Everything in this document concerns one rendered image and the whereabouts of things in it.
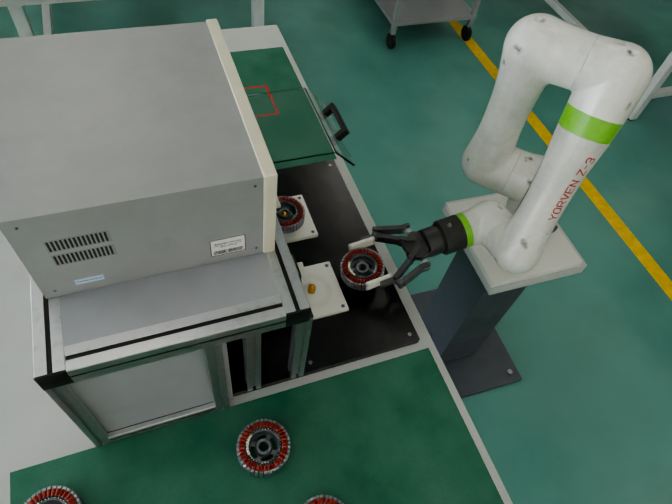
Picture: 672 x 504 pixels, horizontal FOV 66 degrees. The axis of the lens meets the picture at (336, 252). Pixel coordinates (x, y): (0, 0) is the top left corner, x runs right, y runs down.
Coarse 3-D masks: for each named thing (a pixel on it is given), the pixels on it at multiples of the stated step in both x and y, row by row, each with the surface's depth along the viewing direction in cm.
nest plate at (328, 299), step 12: (324, 264) 137; (312, 276) 134; (324, 276) 134; (324, 288) 132; (336, 288) 133; (312, 300) 130; (324, 300) 130; (336, 300) 131; (312, 312) 128; (324, 312) 128; (336, 312) 129
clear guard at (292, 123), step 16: (256, 96) 129; (272, 96) 130; (288, 96) 131; (304, 96) 132; (256, 112) 126; (272, 112) 127; (288, 112) 127; (304, 112) 128; (320, 112) 131; (272, 128) 123; (288, 128) 124; (304, 128) 125; (320, 128) 125; (336, 128) 134; (272, 144) 120; (288, 144) 121; (304, 144) 121; (320, 144) 122; (336, 144) 125; (272, 160) 117; (288, 160) 118; (352, 160) 128
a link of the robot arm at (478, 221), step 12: (480, 204) 132; (492, 204) 130; (468, 216) 130; (480, 216) 129; (492, 216) 128; (504, 216) 127; (468, 228) 129; (480, 228) 129; (492, 228) 126; (468, 240) 130; (480, 240) 130
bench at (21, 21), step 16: (0, 0) 196; (16, 0) 198; (32, 0) 200; (48, 0) 202; (64, 0) 204; (80, 0) 206; (96, 0) 208; (256, 0) 235; (16, 16) 206; (48, 16) 280; (256, 16) 241; (32, 32) 214; (48, 32) 272
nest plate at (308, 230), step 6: (300, 198) 149; (306, 210) 147; (306, 216) 145; (306, 222) 144; (312, 222) 144; (300, 228) 143; (306, 228) 143; (312, 228) 143; (288, 234) 141; (294, 234) 141; (300, 234) 141; (306, 234) 142; (312, 234) 142; (288, 240) 140; (294, 240) 141
